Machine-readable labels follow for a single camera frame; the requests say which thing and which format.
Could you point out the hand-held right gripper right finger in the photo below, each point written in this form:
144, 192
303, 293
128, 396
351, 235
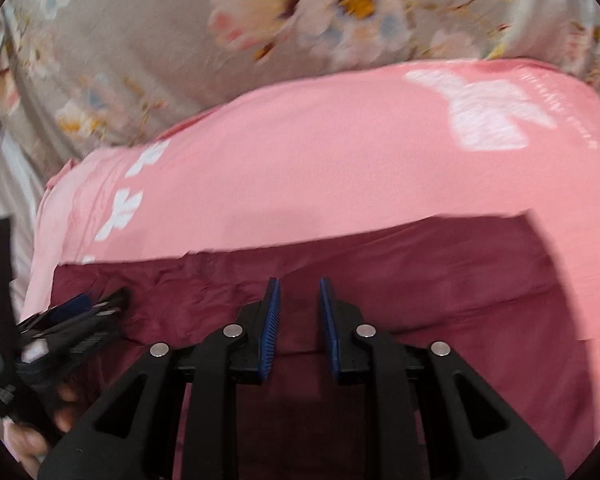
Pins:
328, 330

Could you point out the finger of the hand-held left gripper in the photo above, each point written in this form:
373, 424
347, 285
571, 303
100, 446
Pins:
72, 306
100, 317

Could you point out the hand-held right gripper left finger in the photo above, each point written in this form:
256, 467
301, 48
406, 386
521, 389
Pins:
270, 330

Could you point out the maroon puffer jacket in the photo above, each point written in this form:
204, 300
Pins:
455, 310

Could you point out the person's left hand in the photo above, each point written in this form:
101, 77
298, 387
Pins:
30, 445

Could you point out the pale grey curtain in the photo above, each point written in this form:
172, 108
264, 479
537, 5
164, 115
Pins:
10, 185

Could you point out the pink printed blanket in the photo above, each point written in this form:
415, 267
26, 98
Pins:
305, 160

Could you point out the grey floral bed sheet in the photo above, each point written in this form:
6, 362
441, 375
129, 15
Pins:
155, 35

